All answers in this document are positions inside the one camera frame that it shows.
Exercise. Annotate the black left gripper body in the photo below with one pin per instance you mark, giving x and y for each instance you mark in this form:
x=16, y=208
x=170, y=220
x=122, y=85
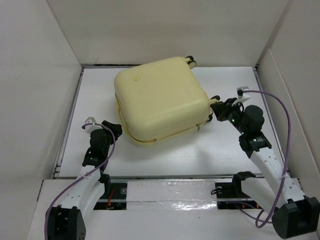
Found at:
x=109, y=140

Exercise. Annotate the metal rail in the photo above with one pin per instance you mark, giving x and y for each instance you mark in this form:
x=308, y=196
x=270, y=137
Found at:
x=174, y=178

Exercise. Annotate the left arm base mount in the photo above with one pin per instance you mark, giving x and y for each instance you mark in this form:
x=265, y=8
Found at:
x=107, y=195

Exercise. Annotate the yellow hard-shell suitcase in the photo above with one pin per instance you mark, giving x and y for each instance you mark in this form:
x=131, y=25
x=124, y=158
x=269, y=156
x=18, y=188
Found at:
x=161, y=99

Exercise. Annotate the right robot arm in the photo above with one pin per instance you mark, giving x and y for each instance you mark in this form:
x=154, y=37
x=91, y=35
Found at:
x=292, y=212

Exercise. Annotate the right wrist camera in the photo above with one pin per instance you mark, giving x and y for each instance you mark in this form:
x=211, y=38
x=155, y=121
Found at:
x=242, y=94

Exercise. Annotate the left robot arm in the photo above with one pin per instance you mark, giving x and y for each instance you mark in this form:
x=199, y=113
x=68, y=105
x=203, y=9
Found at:
x=66, y=216

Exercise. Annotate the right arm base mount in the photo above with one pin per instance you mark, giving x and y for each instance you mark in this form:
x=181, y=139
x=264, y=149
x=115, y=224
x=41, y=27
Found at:
x=230, y=199

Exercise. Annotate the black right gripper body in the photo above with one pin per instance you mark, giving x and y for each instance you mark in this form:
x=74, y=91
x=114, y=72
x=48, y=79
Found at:
x=233, y=112

